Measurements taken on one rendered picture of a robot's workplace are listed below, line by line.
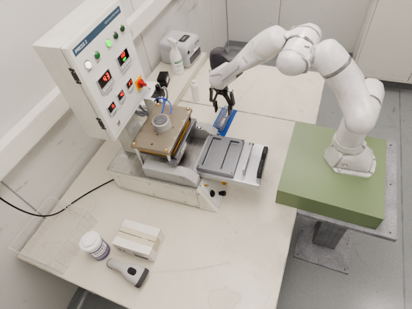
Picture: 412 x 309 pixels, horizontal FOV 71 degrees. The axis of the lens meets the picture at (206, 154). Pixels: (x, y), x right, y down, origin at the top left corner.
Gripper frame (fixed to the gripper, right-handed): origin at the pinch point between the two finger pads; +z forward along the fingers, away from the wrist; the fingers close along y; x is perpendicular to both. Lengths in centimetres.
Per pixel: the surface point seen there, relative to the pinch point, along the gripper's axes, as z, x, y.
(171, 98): 5.3, 5.2, -37.5
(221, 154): -15.1, -42.5, 16.6
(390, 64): 58, 157, 101
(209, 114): 9.7, 2.2, -10.4
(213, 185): 0, -50, 15
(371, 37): 34, 156, 78
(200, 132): -13.6, -31.6, 1.7
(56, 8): -63, -23, -65
